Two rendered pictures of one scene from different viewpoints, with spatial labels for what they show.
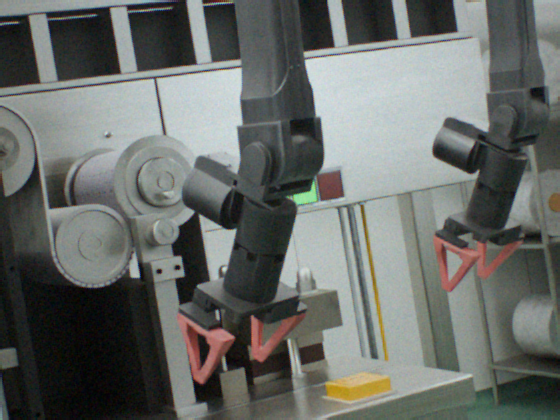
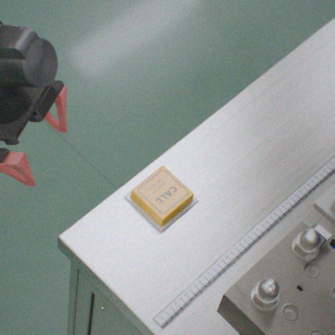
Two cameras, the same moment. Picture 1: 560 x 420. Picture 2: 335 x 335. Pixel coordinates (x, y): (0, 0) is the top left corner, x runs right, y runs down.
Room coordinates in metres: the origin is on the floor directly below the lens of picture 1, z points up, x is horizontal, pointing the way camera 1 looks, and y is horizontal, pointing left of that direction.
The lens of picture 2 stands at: (2.27, -0.39, 2.06)
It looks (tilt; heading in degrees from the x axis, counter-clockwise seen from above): 58 degrees down; 152
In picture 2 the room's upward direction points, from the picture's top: 12 degrees clockwise
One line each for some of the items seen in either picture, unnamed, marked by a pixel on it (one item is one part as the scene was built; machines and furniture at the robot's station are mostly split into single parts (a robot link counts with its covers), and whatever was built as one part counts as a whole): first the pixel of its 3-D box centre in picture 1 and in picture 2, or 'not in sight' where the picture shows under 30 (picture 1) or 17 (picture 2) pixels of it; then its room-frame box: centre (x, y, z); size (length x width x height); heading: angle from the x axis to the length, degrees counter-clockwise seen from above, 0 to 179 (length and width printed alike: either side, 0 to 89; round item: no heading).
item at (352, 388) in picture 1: (358, 387); (161, 195); (1.68, -0.07, 0.91); 0.07 x 0.07 x 0.02; 27
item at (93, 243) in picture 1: (69, 244); not in sight; (1.87, 0.34, 1.17); 0.26 x 0.12 x 0.12; 27
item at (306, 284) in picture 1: (305, 279); (268, 291); (1.92, -0.02, 1.05); 0.04 x 0.04 x 0.04
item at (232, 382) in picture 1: (198, 374); not in sight; (1.95, 0.18, 0.92); 0.28 x 0.04 x 0.04; 27
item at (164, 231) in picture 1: (164, 231); not in sight; (1.73, 0.18, 1.18); 0.04 x 0.02 x 0.04; 117
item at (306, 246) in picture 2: not in sight; (309, 241); (1.87, 0.06, 1.05); 0.04 x 0.04 x 0.04
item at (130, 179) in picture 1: (132, 186); not in sight; (1.92, 0.23, 1.25); 0.26 x 0.12 x 0.12; 27
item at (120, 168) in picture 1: (159, 182); not in sight; (1.81, 0.18, 1.25); 0.15 x 0.01 x 0.15; 117
